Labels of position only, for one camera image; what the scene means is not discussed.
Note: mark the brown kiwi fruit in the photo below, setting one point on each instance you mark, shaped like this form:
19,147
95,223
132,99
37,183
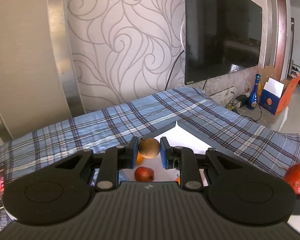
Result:
149,148

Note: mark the black power adapter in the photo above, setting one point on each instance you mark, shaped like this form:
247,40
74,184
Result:
240,101

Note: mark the blue orange cardboard box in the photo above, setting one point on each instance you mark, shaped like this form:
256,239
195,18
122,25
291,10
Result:
275,95

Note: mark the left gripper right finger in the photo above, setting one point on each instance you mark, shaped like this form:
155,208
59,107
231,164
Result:
182,159

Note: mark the red apple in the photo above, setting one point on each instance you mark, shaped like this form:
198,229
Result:
144,174

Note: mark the blue glass bottle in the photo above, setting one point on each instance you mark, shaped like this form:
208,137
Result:
252,100

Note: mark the grey white tray box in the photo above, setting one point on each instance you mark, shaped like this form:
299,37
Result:
179,134

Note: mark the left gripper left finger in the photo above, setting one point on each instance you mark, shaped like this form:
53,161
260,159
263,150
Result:
115,159

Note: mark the orange tangerine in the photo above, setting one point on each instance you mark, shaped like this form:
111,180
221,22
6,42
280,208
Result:
139,159

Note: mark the black wall television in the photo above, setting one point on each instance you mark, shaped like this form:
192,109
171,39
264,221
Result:
222,36

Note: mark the blue plaid tablecloth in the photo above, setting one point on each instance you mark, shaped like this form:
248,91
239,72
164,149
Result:
268,150

